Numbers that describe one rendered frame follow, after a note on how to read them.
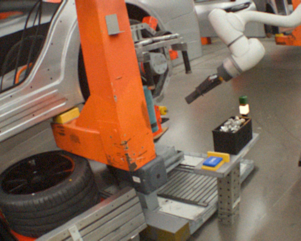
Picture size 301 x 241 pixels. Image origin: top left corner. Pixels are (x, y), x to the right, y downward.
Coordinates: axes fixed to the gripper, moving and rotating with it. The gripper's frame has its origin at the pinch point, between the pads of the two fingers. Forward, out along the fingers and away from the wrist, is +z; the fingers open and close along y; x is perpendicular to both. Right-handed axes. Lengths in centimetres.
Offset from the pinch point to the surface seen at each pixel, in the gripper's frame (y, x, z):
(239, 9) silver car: 258, 134, -49
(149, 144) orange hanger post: -5.7, -7.1, 25.7
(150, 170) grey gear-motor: 15.4, -13.8, 44.9
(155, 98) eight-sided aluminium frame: 50, 28, 38
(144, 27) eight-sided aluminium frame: 36, 66, 13
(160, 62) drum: 34, 37, 17
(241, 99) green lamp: 32.9, -7.7, -12.5
